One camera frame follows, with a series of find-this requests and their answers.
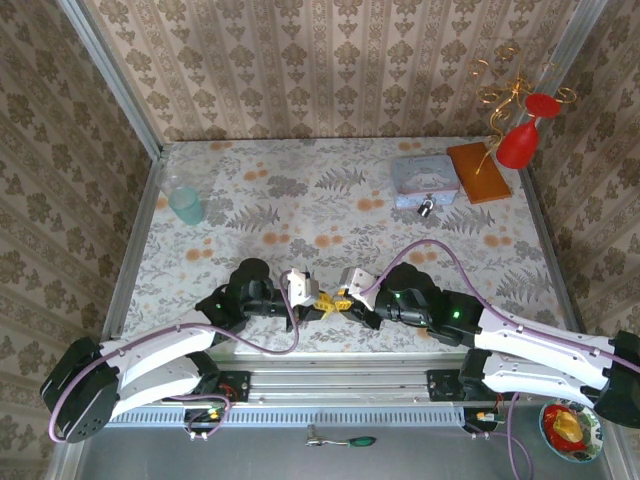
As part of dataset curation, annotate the aluminium table side rail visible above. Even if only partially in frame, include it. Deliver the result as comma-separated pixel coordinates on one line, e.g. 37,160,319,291
517,167,587,331
102,152,169,342

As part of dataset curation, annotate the red and yellow toy food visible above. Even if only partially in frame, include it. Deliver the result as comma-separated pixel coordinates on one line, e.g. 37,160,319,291
543,404,587,448

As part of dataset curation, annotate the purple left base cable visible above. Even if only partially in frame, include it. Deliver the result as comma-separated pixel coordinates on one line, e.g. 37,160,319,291
169,393,234,437

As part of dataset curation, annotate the teal plastic cup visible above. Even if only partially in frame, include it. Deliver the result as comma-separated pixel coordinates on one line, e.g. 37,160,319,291
168,185,204,227

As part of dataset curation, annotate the clear plastic cup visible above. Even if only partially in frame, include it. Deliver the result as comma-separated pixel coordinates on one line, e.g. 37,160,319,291
156,167,189,195

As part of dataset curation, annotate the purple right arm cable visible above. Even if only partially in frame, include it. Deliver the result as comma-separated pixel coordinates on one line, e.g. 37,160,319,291
359,239,640,375

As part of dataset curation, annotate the patterned bowl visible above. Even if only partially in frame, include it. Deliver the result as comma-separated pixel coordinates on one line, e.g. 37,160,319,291
538,399,606,464

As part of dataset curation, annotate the grey slotted cable duct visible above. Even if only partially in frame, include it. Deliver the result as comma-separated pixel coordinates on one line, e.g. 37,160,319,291
107,405,474,428

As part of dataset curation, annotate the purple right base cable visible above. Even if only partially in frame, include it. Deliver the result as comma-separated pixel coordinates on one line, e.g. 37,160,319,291
505,392,535,480

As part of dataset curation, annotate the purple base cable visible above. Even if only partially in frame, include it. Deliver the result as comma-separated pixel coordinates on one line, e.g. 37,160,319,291
169,393,234,437
505,392,535,480

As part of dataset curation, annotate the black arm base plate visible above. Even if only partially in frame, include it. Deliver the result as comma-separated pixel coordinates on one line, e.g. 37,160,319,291
426,368,474,403
197,368,252,402

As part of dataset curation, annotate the floral tablecloth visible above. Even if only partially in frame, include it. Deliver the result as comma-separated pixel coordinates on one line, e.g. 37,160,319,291
121,137,577,355

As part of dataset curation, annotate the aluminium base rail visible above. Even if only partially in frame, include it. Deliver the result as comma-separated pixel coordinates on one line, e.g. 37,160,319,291
219,355,471,403

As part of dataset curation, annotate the red plastic goblet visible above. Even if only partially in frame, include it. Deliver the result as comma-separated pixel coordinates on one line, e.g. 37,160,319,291
495,92,562,171

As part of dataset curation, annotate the green handled screwdriver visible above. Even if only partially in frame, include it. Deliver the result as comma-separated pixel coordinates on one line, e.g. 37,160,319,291
305,424,379,449

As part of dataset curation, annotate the aluminium frame post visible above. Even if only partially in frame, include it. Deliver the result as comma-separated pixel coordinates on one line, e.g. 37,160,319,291
519,0,609,174
57,0,166,160

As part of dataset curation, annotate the orange flat board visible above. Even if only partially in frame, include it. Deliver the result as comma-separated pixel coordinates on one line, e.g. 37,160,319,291
445,141,513,206

